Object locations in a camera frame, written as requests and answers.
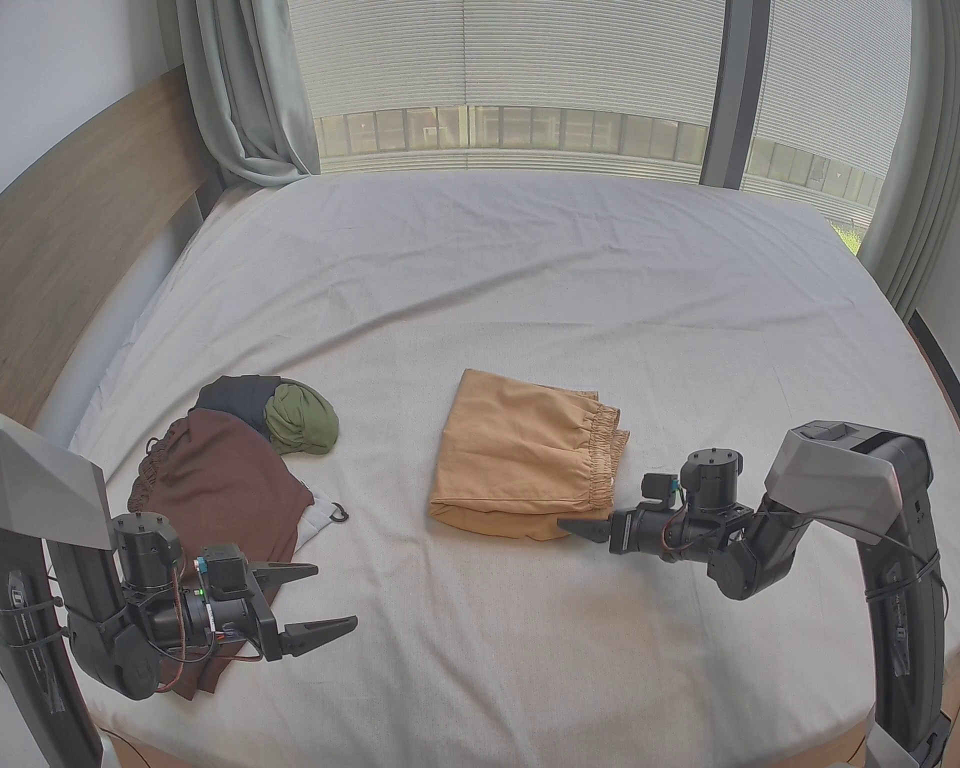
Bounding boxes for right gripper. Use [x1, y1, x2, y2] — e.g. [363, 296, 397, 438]
[607, 506, 684, 562]

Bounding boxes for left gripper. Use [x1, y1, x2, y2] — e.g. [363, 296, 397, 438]
[206, 562, 360, 665]

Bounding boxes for tan shorts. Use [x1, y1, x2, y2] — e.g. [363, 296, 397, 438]
[427, 367, 631, 543]

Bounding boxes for bed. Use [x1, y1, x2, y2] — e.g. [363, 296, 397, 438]
[0, 63, 960, 768]

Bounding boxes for pale grey garment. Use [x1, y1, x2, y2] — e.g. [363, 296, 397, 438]
[288, 491, 352, 560]

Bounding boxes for brown shorts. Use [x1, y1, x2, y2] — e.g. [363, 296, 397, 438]
[123, 411, 316, 702]

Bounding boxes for green garment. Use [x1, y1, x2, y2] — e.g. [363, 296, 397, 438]
[264, 381, 340, 456]

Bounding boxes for black garment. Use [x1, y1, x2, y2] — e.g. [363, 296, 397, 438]
[193, 375, 282, 436]

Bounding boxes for grey-green curtain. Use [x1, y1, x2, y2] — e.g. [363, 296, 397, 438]
[855, 0, 960, 324]
[174, 0, 324, 189]

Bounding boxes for window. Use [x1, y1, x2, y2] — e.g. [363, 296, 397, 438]
[287, 0, 915, 226]

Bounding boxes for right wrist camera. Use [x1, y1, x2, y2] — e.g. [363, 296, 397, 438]
[639, 472, 682, 513]

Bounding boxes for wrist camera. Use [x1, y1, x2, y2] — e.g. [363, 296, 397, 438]
[193, 543, 249, 599]
[639, 472, 682, 513]

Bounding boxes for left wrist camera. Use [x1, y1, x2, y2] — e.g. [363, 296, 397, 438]
[193, 543, 249, 599]

